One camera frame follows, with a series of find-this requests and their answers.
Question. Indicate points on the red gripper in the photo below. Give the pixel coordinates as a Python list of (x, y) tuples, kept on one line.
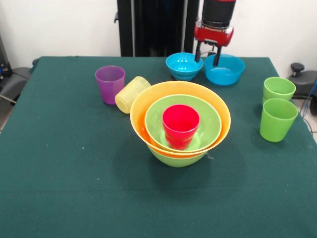
[(213, 36)]

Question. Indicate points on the translucent blue plastic bowl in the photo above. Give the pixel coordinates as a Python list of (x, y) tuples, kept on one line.
[(224, 74)]

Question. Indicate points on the ribbed cyan plastic bowl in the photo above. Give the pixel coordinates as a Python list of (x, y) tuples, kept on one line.
[(184, 68)]

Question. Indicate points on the large orange plastic bowl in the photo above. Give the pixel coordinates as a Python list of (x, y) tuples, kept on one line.
[(178, 88)]

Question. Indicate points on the green plastic bowl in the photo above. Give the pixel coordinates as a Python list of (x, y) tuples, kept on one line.
[(210, 116), (178, 162)]

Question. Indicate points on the red plastic cup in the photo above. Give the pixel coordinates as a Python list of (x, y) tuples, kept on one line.
[(180, 131)]

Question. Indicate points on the yellow plastic cup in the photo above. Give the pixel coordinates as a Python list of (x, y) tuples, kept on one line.
[(128, 95)]

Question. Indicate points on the green plastic cup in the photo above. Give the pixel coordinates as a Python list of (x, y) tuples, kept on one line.
[(278, 89), (277, 121)]

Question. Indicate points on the black stand base with knob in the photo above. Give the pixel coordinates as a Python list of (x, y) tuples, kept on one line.
[(307, 79)]

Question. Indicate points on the purple plastic cup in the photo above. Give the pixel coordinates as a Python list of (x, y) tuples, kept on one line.
[(109, 84)]

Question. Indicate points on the dark green table cloth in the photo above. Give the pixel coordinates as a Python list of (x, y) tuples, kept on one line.
[(74, 193)]

